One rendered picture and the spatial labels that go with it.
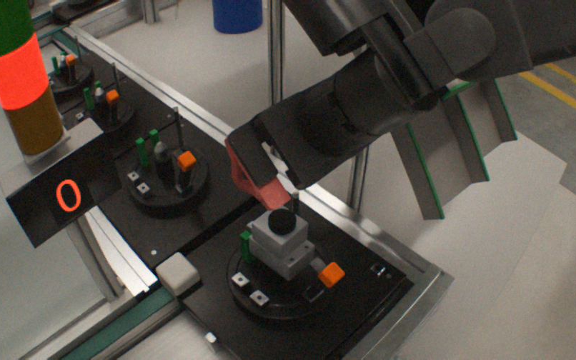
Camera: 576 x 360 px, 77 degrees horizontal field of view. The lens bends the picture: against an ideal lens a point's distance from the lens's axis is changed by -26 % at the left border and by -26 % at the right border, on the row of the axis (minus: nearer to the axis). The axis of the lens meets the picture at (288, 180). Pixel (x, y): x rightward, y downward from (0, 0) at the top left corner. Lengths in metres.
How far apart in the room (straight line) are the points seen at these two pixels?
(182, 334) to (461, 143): 0.51
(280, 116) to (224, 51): 0.95
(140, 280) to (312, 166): 0.37
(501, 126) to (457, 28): 0.61
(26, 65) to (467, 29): 0.31
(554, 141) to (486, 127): 2.08
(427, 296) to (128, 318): 0.41
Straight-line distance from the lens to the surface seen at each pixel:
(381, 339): 0.59
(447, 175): 0.70
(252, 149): 0.36
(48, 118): 0.39
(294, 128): 0.36
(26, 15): 0.36
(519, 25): 0.27
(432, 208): 0.64
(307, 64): 1.21
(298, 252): 0.53
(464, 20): 0.26
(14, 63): 0.35
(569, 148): 2.91
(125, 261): 0.68
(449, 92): 0.53
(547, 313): 0.82
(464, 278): 0.79
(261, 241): 0.52
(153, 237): 0.67
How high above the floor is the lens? 1.48
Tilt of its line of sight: 45 degrees down
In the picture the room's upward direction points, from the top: straight up
